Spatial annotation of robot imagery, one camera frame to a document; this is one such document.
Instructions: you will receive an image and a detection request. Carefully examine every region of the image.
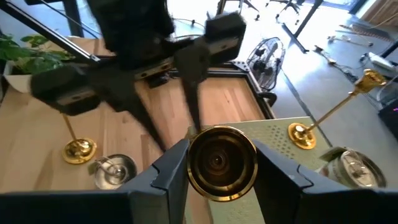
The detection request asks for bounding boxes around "tall gold candlestick holder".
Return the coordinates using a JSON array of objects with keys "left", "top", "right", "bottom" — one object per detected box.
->
[
  {"left": 186, "top": 125, "right": 259, "bottom": 202},
  {"left": 287, "top": 68, "right": 387, "bottom": 151},
  {"left": 61, "top": 114, "right": 98, "bottom": 165}
]

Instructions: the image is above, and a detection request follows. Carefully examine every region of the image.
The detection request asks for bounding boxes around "silver tin candle with tag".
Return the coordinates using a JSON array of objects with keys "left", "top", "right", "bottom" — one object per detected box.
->
[
  {"left": 315, "top": 146, "right": 387, "bottom": 190},
  {"left": 88, "top": 154, "right": 138, "bottom": 190}
]

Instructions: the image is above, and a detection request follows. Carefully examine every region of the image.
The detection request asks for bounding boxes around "pale green perforated metal shelf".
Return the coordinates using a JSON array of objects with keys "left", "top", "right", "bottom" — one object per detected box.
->
[{"left": 201, "top": 116, "right": 333, "bottom": 224}]

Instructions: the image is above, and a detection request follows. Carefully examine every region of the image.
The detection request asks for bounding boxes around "black electronic box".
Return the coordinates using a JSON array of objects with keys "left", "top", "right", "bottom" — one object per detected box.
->
[{"left": 377, "top": 98, "right": 398, "bottom": 141}]

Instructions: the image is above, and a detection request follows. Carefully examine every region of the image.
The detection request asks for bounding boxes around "green plant in white pot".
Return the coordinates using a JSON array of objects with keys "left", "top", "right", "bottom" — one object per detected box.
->
[{"left": 0, "top": 32, "right": 75, "bottom": 94}]

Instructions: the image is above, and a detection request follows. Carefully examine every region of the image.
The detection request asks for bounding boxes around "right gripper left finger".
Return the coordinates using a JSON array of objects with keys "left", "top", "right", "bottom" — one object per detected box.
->
[{"left": 0, "top": 139, "right": 190, "bottom": 224}]

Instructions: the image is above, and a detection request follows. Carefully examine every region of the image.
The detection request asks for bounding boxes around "black desk foot bar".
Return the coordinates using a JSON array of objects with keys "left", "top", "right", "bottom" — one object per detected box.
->
[{"left": 281, "top": 0, "right": 324, "bottom": 54}]

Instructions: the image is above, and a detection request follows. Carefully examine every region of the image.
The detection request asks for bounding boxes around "black floor fan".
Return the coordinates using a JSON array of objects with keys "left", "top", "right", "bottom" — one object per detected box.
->
[{"left": 245, "top": 36, "right": 286, "bottom": 93}]

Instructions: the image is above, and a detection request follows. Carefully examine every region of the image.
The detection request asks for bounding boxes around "white power strip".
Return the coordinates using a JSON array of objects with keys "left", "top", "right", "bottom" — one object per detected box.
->
[{"left": 368, "top": 52, "right": 396, "bottom": 71}]

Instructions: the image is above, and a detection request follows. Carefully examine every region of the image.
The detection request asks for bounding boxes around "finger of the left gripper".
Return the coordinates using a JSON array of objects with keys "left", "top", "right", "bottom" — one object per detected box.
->
[
  {"left": 30, "top": 67, "right": 167, "bottom": 153},
  {"left": 174, "top": 12, "right": 247, "bottom": 131}
]

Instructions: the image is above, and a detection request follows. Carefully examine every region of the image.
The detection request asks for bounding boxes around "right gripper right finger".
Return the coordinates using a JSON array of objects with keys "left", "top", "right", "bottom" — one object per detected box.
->
[{"left": 252, "top": 139, "right": 398, "bottom": 224}]

